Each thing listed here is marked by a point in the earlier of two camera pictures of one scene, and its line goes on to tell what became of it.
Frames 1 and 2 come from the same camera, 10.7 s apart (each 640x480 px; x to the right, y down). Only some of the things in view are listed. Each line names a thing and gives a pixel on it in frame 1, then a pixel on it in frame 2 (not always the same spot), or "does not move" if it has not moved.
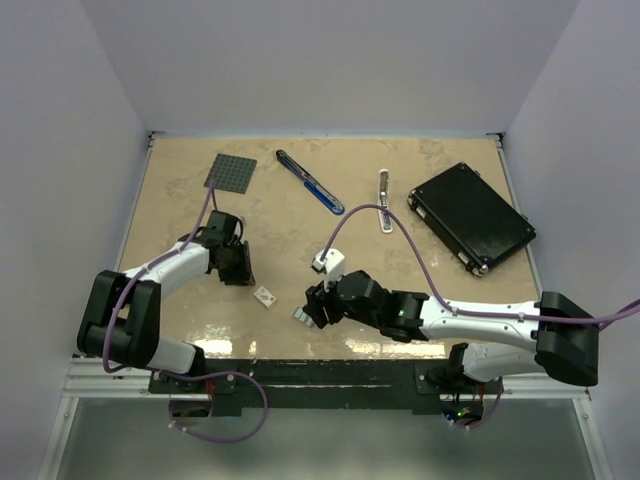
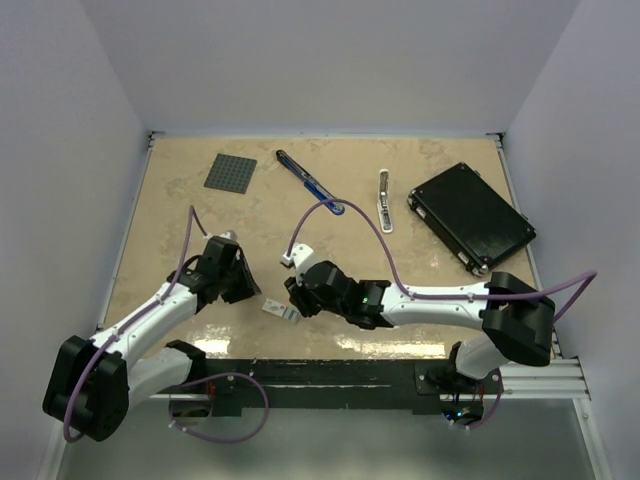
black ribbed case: [471, 217] does not move
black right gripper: [317, 299] to [298, 298]
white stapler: [386, 217] does not move
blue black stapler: [311, 184] does not move
